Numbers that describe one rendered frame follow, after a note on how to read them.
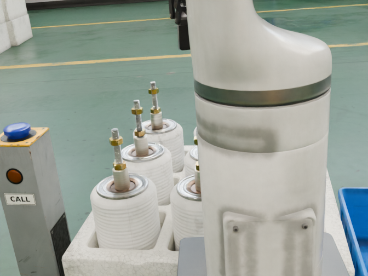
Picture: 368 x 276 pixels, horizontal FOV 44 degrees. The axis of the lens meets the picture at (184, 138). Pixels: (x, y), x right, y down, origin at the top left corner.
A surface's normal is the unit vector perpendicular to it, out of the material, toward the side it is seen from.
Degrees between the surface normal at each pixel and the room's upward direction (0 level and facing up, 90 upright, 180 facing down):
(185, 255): 0
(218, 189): 90
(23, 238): 90
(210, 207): 90
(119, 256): 0
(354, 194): 88
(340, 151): 0
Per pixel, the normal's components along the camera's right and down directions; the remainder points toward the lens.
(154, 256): -0.07, -0.92
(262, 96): -0.10, 0.39
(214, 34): -0.84, 0.27
